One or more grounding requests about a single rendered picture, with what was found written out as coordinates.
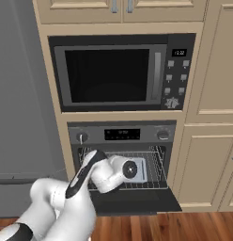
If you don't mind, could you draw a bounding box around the grey fridge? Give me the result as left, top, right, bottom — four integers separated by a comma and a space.
0, 0, 69, 219

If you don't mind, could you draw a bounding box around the grey built-in oven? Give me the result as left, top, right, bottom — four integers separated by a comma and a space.
67, 120, 183, 217

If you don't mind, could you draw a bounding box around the dark open oven door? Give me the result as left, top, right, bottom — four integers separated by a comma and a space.
89, 187, 183, 217

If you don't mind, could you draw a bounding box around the black built-in microwave oven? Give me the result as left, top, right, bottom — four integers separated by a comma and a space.
48, 33, 197, 113

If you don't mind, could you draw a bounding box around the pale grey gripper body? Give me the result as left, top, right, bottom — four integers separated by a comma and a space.
132, 157, 149, 185

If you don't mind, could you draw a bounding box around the round grey oven knob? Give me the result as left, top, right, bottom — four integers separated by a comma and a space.
75, 131, 89, 144
156, 128, 170, 141

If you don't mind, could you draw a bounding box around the tall beige cupboard door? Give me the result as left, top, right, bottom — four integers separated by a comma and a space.
185, 0, 233, 124

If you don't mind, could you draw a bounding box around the grey microwave door handle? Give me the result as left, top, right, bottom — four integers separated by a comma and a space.
152, 51, 163, 102

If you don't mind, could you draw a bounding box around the microwave door with dark window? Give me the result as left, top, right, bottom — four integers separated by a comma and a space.
54, 43, 168, 107

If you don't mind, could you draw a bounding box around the beige base cupboard door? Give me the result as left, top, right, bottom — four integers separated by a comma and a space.
177, 124, 233, 209
217, 163, 233, 213

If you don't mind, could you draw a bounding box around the metal wire oven rack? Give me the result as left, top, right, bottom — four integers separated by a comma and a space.
78, 145, 169, 191

